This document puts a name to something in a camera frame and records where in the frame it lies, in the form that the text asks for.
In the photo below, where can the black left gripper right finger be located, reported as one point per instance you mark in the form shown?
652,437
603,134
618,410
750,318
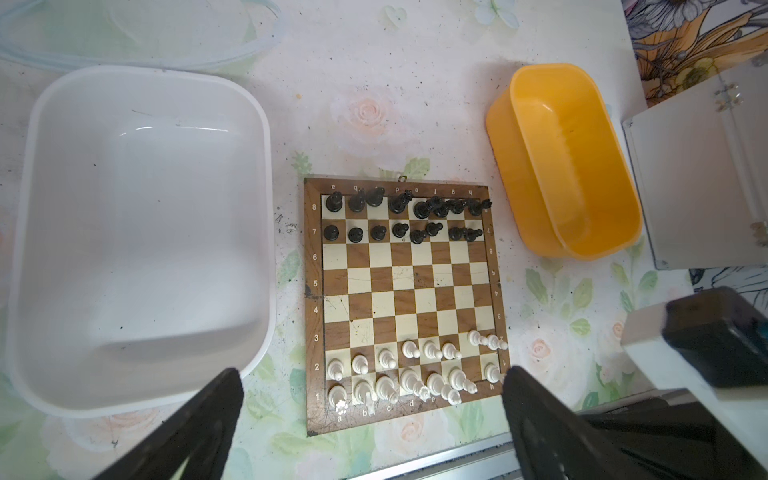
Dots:
552,442

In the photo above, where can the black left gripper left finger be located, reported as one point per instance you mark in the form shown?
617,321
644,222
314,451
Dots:
195,441

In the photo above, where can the wooden chess board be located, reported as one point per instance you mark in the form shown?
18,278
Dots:
403,301

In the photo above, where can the white plastic tray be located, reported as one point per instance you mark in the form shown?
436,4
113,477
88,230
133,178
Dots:
143,261

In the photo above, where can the yellow plastic tray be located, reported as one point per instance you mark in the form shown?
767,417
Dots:
562,165

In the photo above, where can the grey metal box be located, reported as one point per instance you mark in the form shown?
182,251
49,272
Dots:
700,165

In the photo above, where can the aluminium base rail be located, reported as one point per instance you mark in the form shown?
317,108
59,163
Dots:
495,457

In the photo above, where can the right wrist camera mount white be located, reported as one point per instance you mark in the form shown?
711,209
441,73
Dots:
712,344

